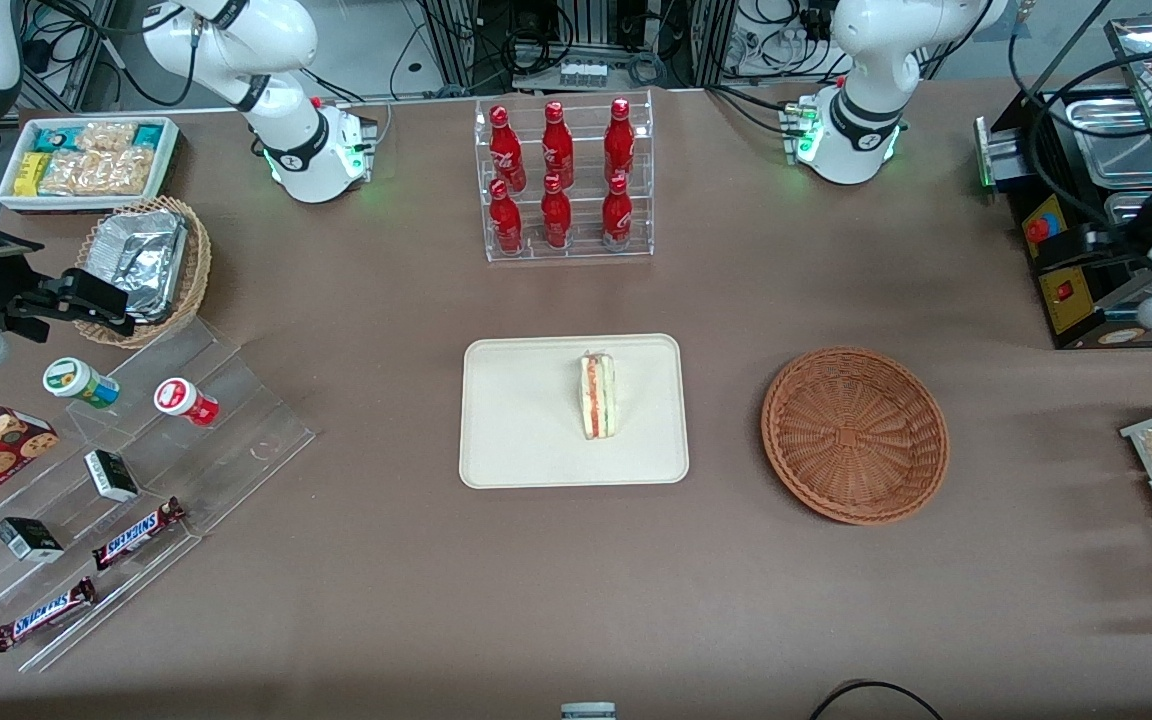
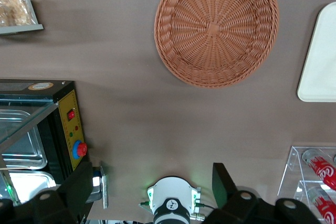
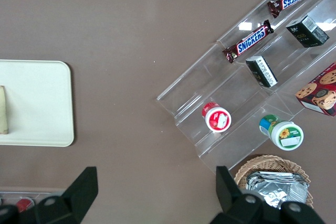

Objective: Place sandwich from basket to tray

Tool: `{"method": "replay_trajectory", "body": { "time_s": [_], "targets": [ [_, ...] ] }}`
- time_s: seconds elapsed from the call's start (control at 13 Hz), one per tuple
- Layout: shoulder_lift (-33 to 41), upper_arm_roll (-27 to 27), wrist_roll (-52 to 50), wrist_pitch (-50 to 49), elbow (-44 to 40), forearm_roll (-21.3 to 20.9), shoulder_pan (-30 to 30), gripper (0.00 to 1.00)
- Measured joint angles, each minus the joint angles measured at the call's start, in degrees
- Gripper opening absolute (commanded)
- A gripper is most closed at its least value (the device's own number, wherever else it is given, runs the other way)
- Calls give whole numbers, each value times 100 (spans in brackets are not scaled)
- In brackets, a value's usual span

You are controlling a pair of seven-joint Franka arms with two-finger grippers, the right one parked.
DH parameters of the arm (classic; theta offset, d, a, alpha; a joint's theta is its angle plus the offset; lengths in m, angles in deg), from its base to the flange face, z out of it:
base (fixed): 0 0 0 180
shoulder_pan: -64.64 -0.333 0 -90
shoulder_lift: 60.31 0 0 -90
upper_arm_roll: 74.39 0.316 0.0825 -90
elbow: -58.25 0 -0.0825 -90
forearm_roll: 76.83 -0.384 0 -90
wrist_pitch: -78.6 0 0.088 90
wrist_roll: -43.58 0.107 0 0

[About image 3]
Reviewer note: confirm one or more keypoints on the light wicker basket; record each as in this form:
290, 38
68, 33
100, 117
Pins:
262, 162

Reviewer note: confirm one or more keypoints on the triangular sandwich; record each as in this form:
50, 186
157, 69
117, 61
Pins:
3, 111

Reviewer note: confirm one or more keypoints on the red chocolate chip cookie box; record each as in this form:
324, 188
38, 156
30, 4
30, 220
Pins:
320, 90

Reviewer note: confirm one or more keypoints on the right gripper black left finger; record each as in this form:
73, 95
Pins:
78, 195

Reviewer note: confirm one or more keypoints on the aluminium foil container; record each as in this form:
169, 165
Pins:
278, 187

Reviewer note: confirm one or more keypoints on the green lid yogurt cup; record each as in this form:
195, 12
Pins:
284, 134

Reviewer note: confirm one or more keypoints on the red lid yogurt cup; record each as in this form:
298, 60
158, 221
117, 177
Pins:
218, 119

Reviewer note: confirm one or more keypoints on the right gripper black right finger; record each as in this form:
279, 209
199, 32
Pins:
231, 197

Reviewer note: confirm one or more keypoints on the cream rectangular tray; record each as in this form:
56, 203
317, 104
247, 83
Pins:
39, 103

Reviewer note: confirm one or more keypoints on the clear acrylic stepped display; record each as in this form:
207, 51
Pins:
236, 98

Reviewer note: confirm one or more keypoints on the clear acrylic bottle rack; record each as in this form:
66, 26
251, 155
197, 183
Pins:
44, 194

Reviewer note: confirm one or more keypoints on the small black carton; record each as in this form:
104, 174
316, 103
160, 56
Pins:
262, 72
307, 31

